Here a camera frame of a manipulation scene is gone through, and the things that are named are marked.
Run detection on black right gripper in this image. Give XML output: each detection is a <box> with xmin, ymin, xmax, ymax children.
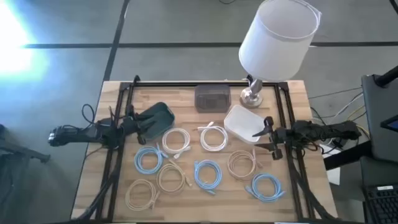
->
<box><xmin>252</xmin><ymin>116</ymin><xmax>295</xmax><ymax>161</ymax></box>

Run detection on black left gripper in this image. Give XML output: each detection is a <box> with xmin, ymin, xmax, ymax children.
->
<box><xmin>120</xmin><ymin>105</ymin><xmax>159</xmax><ymax>146</ymax></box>

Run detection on white cable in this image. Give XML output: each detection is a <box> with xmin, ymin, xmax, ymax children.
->
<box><xmin>197</xmin><ymin>121</ymin><xmax>229</xmax><ymax>152</ymax></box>
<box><xmin>160</xmin><ymin>127</ymin><xmax>192</xmax><ymax>160</ymax></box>

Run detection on blue cable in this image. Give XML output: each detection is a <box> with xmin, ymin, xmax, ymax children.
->
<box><xmin>244</xmin><ymin>172</ymin><xmax>286</xmax><ymax>203</ymax></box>
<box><xmin>194</xmin><ymin>159</ymin><xmax>223</xmax><ymax>195</ymax></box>
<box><xmin>133</xmin><ymin>142</ymin><xmax>169</xmax><ymax>175</ymax></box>

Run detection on beige cable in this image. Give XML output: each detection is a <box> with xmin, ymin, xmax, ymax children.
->
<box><xmin>124</xmin><ymin>179</ymin><xmax>161</xmax><ymax>212</ymax></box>
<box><xmin>156</xmin><ymin>159</ymin><xmax>193</xmax><ymax>194</ymax></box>
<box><xmin>226</xmin><ymin>148</ymin><xmax>263</xmax><ymax>183</ymax></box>

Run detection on dark green plastic bin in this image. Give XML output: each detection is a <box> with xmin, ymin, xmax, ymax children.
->
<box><xmin>136</xmin><ymin>101</ymin><xmax>175</xmax><ymax>141</ymax></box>

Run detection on white plastic bin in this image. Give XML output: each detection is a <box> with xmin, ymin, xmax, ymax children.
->
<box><xmin>223</xmin><ymin>104</ymin><xmax>269</xmax><ymax>144</ymax></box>

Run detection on clear grey plastic bin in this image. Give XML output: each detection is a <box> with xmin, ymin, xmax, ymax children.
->
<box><xmin>194</xmin><ymin>84</ymin><xmax>232</xmax><ymax>113</ymax></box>

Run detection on white paper sheet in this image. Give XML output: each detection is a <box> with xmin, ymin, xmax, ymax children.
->
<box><xmin>323</xmin><ymin>144</ymin><xmax>342</xmax><ymax>187</ymax></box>

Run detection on black side desk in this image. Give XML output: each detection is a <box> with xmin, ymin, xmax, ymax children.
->
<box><xmin>323</xmin><ymin>139</ymin><xmax>398</xmax><ymax>224</ymax></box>

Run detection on white shade silver table lamp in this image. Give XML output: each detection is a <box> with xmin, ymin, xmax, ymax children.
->
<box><xmin>238</xmin><ymin>0</ymin><xmax>323</xmax><ymax>109</ymax></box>

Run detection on black floor stand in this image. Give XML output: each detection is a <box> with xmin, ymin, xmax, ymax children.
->
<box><xmin>0</xmin><ymin>124</ymin><xmax>51</xmax><ymax>224</ymax></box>

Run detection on small blue lit screen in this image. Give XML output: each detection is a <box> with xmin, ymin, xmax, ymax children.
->
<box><xmin>379</xmin><ymin>114</ymin><xmax>398</xmax><ymax>133</ymax></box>

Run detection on black pole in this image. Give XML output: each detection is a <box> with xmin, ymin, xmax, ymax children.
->
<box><xmin>374</xmin><ymin>64</ymin><xmax>398</xmax><ymax>88</ymax></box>

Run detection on black computer keyboard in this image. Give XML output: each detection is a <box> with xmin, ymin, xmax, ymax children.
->
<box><xmin>362</xmin><ymin>183</ymin><xmax>398</xmax><ymax>224</ymax></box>

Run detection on black metal table frame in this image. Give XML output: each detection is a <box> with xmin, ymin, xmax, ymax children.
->
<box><xmin>74</xmin><ymin>74</ymin><xmax>336</xmax><ymax>224</ymax></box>

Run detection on grey floor cable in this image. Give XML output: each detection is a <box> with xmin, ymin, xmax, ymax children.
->
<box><xmin>307</xmin><ymin>86</ymin><xmax>364</xmax><ymax>100</ymax></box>

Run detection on yellow floor cable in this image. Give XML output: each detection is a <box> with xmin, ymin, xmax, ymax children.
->
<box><xmin>346</xmin><ymin>105</ymin><xmax>369</xmax><ymax>131</ymax></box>

